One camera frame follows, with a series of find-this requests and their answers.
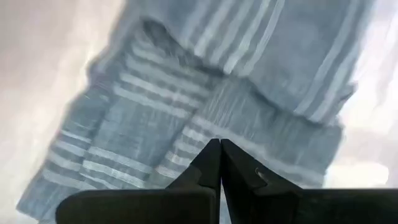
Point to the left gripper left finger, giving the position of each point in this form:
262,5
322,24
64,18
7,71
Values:
140,207

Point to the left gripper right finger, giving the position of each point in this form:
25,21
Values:
311,205

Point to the striped light blue shirt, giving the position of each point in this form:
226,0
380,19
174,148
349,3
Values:
217,77

